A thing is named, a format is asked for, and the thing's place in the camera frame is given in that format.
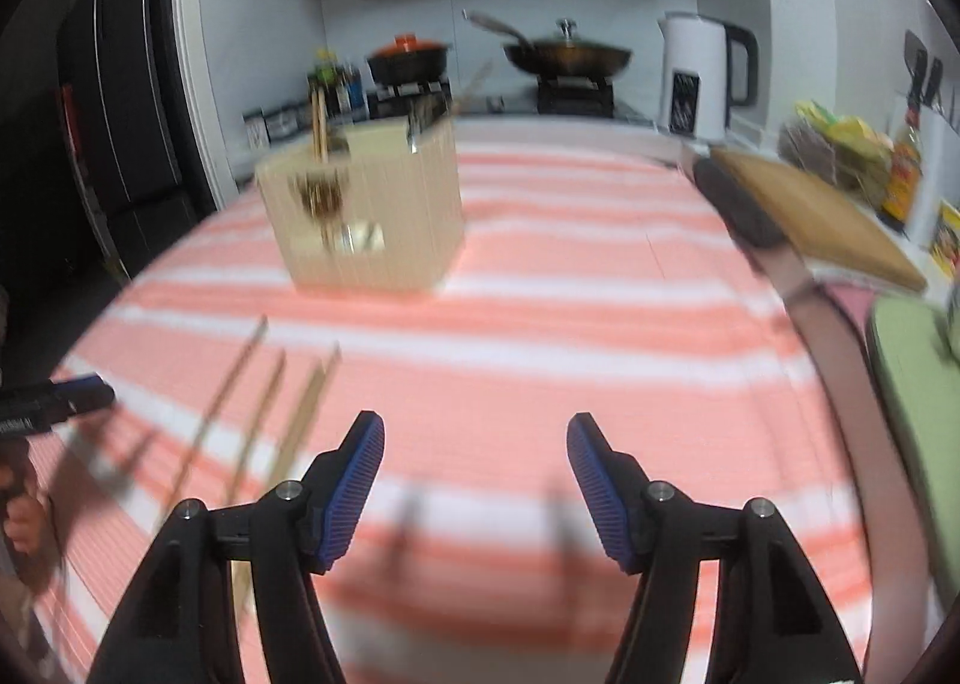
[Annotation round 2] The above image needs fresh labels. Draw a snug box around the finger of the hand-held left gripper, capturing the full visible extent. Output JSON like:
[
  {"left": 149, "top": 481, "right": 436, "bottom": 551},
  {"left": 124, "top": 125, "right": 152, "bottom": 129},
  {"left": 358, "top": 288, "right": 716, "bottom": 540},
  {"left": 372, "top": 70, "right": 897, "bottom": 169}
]
[{"left": 30, "top": 373, "right": 117, "bottom": 430}]

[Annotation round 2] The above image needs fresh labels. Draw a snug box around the black gas stove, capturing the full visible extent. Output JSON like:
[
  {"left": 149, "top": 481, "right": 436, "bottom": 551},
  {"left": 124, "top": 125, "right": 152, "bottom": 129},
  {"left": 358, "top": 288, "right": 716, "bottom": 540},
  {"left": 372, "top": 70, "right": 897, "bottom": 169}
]
[{"left": 367, "top": 79, "right": 655, "bottom": 127}]

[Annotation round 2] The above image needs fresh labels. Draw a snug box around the wok with glass lid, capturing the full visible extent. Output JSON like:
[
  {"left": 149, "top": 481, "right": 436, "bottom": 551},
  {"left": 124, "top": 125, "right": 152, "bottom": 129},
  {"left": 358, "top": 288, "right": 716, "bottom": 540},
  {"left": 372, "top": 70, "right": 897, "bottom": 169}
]
[{"left": 463, "top": 9, "right": 634, "bottom": 80}]

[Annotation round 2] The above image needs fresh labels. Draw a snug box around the brown sauce bottle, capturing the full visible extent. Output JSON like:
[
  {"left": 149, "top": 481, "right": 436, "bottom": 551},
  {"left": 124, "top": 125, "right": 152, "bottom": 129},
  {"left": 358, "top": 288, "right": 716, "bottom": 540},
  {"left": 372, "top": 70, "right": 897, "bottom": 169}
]
[{"left": 879, "top": 110, "right": 926, "bottom": 224}]

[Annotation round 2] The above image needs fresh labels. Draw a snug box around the wooden cutting board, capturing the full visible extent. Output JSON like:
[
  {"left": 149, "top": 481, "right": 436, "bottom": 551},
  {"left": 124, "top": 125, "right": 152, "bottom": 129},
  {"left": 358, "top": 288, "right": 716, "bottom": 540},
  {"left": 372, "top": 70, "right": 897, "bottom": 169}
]
[{"left": 709, "top": 148, "right": 930, "bottom": 293}]

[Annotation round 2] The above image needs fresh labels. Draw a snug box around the black spatula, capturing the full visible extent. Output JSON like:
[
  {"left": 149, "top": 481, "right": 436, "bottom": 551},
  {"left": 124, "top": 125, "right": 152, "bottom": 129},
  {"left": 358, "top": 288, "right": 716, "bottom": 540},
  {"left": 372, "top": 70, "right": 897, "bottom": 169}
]
[{"left": 902, "top": 30, "right": 929, "bottom": 116}]

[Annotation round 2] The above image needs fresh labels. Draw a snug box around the black clay pot orange lid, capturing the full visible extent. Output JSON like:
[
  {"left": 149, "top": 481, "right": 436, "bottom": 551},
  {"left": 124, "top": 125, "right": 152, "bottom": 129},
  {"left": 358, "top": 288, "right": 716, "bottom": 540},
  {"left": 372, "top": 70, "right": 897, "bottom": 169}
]
[{"left": 365, "top": 34, "right": 454, "bottom": 87}]

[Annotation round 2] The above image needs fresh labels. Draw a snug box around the green mat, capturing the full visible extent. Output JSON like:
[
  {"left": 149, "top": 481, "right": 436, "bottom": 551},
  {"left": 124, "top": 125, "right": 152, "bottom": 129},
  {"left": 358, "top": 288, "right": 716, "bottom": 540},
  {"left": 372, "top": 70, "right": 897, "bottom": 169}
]
[{"left": 868, "top": 295, "right": 960, "bottom": 580}]

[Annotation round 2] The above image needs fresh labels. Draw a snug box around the white electric kettle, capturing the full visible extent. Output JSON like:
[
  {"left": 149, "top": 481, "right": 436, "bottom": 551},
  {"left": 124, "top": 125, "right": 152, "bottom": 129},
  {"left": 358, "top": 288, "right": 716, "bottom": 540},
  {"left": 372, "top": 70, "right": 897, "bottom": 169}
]
[{"left": 657, "top": 11, "right": 761, "bottom": 144}]

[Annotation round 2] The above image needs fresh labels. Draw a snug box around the cream utensil holder box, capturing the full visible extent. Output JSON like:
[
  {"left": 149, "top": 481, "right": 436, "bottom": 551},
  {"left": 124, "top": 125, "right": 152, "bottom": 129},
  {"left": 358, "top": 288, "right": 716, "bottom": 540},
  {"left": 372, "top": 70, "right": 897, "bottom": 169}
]
[{"left": 255, "top": 115, "right": 466, "bottom": 293}]

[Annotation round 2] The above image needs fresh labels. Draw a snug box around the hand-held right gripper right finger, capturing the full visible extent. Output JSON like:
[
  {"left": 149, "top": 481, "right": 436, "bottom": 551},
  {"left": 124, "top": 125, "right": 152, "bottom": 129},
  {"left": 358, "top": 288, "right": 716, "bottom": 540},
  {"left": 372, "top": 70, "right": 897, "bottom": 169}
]
[{"left": 566, "top": 412, "right": 863, "bottom": 684}]

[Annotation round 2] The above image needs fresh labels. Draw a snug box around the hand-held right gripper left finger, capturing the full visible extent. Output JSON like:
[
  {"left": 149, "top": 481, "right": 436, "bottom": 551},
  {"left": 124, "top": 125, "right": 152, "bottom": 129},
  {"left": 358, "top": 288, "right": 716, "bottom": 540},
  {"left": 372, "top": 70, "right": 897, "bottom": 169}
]
[{"left": 86, "top": 410, "right": 387, "bottom": 684}]

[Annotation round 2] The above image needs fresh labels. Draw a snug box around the yellow packet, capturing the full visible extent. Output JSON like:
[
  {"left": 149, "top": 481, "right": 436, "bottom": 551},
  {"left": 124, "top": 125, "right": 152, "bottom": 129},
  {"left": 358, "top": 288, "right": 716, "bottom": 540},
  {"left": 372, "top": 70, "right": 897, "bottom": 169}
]
[{"left": 930, "top": 200, "right": 960, "bottom": 281}]

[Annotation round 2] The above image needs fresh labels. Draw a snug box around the basket of snack packets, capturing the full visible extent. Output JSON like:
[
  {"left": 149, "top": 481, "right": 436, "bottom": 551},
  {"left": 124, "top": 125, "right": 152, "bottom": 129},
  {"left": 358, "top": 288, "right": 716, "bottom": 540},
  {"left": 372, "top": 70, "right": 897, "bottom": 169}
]
[{"left": 776, "top": 99, "right": 898, "bottom": 206}]

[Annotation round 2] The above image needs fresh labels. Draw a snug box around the white knife holder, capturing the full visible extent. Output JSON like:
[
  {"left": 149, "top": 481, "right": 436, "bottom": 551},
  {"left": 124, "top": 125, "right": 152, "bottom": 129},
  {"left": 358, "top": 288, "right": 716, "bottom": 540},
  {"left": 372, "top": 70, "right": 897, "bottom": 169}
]
[{"left": 896, "top": 95, "right": 960, "bottom": 265}]

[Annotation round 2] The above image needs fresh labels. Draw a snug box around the person's left hand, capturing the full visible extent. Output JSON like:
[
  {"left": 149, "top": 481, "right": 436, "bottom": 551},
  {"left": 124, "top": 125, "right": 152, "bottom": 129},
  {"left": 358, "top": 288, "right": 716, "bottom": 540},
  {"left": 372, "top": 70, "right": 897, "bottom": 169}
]
[{"left": 0, "top": 459, "right": 57, "bottom": 580}]

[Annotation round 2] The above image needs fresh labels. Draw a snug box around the green capped bottle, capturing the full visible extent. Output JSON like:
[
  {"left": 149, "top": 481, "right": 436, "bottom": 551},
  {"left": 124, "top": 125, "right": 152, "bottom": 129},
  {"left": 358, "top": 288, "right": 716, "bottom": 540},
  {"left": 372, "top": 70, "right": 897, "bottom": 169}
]
[{"left": 309, "top": 49, "right": 341, "bottom": 122}]

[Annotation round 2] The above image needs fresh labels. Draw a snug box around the dark condiment bottle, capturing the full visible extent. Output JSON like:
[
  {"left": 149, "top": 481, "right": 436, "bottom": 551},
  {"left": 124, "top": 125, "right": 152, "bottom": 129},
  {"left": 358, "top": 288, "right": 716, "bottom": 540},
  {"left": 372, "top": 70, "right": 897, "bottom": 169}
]
[{"left": 341, "top": 65, "right": 367, "bottom": 116}]

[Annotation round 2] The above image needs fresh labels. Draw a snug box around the pink white striped tablecloth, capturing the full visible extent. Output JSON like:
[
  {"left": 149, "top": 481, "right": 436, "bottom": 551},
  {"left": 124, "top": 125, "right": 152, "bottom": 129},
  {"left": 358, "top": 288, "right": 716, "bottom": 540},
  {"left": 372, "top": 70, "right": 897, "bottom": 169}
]
[{"left": 30, "top": 118, "right": 893, "bottom": 684}]

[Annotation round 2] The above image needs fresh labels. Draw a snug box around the dark grey refrigerator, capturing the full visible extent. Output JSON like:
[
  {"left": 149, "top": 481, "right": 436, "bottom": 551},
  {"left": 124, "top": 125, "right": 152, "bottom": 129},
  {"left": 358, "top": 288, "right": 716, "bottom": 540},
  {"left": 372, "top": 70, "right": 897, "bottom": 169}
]
[{"left": 56, "top": 0, "right": 205, "bottom": 280}]

